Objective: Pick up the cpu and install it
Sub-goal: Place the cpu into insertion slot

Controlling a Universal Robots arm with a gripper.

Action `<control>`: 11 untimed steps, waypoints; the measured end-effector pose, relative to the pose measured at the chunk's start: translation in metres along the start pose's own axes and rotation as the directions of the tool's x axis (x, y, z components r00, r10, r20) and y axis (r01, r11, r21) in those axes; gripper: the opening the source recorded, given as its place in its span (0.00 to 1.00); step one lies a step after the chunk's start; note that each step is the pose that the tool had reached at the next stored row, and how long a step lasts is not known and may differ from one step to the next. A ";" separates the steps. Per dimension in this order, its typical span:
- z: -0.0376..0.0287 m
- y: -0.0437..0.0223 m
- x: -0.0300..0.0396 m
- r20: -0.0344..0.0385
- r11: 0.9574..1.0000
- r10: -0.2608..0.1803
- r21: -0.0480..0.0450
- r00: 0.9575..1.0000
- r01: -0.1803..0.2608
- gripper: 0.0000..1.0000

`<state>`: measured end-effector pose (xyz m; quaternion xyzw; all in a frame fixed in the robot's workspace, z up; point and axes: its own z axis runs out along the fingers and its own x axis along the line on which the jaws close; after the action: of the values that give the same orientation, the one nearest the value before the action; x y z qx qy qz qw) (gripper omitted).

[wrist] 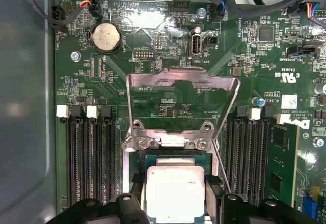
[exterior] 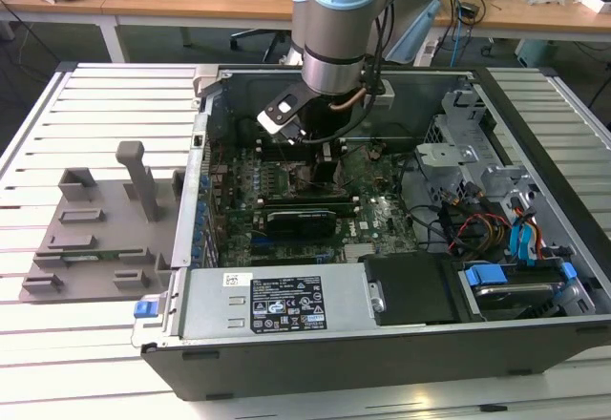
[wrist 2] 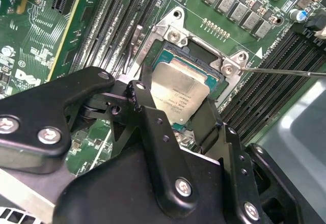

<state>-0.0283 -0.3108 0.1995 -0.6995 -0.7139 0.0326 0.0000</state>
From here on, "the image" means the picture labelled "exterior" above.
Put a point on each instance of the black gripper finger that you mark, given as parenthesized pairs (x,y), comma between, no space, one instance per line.
(326,174)

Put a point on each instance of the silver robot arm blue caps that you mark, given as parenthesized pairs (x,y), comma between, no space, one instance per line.
(329,67)

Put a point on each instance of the CPU socket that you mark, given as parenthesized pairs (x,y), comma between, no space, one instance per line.
(298,174)

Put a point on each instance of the RAM slot white clips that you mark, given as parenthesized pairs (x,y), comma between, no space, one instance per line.
(269,152)
(346,209)
(269,142)
(310,199)

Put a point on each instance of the black graphics card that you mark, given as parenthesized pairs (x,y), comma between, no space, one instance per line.
(301,222)

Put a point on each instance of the green motherboard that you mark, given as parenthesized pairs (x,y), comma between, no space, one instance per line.
(382,200)

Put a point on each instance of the silver chipset heatsink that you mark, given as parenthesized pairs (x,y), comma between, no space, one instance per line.
(360,250)

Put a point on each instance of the grey metal drive cage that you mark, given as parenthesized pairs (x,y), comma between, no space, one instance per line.
(444,153)

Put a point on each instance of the pale blue teach pendant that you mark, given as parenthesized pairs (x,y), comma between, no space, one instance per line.
(415,33)

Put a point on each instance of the black plastic shroud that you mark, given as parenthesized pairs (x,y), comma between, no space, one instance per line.
(410,291)

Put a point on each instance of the silver power supply unit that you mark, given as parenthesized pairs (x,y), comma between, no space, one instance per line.
(215,305)

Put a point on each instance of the open black PC case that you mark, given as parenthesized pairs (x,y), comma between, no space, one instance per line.
(334,367)

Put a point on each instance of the wooden desk white legs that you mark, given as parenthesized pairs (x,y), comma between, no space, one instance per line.
(157,5)

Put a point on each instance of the grey plastic parts rack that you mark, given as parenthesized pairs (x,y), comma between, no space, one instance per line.
(119,229)

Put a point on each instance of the pale green box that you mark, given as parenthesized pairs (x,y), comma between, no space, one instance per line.
(534,52)

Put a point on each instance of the blue case latch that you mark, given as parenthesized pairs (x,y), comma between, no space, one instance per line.
(145,308)

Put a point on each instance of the hard disk in blue carrier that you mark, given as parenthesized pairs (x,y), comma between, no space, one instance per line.
(515,296)

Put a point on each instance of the green RAM stick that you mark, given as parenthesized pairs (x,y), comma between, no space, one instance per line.
(81,258)

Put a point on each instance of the small white box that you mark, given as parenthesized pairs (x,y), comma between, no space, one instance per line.
(599,2)

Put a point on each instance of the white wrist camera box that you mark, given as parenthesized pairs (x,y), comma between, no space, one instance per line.
(274,121)

